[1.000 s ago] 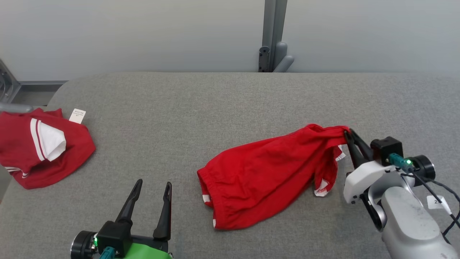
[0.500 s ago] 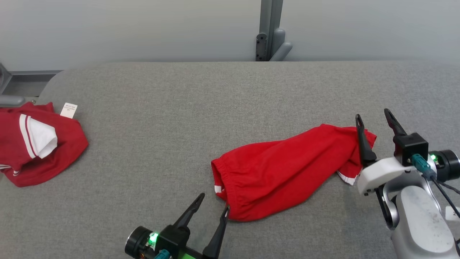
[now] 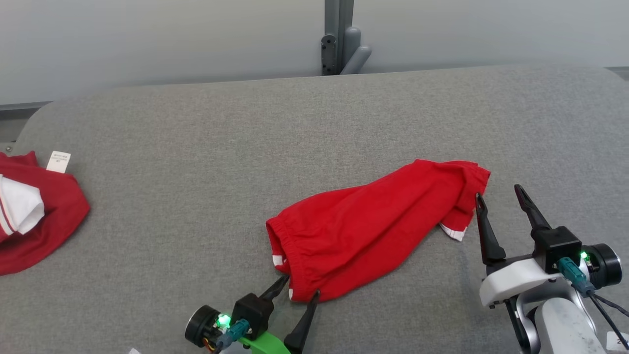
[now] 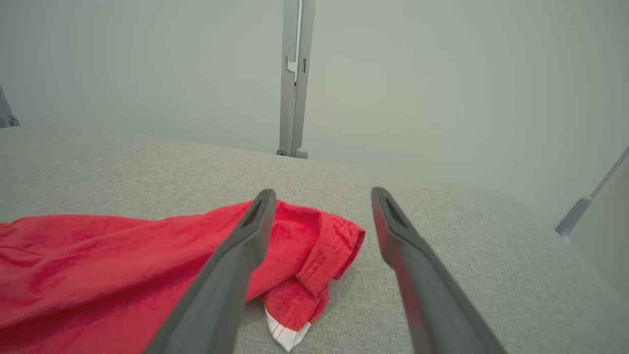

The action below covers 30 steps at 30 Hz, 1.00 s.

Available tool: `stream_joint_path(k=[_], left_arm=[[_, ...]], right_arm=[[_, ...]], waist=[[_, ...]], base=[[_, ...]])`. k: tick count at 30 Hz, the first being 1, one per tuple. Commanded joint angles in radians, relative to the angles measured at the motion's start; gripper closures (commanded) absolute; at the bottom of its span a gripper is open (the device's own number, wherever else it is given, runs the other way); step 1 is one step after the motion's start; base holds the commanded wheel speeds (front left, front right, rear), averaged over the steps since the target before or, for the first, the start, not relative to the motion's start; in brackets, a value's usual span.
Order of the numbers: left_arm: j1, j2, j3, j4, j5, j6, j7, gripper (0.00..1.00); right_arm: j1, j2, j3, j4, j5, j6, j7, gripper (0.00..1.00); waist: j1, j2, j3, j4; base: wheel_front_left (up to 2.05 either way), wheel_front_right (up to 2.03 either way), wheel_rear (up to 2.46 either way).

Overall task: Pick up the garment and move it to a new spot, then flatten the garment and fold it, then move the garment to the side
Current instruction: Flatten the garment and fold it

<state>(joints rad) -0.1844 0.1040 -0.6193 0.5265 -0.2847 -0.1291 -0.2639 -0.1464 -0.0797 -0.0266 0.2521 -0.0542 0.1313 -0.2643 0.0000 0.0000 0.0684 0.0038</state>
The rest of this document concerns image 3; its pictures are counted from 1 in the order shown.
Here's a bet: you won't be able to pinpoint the teal right cable connector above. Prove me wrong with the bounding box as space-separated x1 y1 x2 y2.
557 257 596 297

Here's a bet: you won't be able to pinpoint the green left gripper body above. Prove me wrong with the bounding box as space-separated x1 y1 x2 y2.
185 304 292 354

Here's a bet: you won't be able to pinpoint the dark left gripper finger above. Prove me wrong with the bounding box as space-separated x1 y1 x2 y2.
259 274 291 303
284 290 321 354

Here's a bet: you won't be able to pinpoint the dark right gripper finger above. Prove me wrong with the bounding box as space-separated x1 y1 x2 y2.
514 184 552 235
475 192 507 266

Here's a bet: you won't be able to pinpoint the teal left cable connector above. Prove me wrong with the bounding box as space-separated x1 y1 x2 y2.
215 319 251 351

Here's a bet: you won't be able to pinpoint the red shorts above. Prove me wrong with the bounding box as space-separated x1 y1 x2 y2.
265 158 492 303

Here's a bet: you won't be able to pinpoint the teal cable connector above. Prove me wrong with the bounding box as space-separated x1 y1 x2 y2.
215 319 251 351
557 257 596 297

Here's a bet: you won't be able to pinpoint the grey metal post with bracket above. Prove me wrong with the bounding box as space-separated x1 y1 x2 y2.
320 0 372 76

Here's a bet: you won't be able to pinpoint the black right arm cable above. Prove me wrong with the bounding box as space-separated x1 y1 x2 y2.
587 291 629 351

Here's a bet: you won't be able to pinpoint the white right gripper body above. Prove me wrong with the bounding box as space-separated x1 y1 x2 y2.
479 243 623 309

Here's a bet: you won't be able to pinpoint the red white basketball jersey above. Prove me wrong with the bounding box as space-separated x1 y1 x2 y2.
0 150 91 277

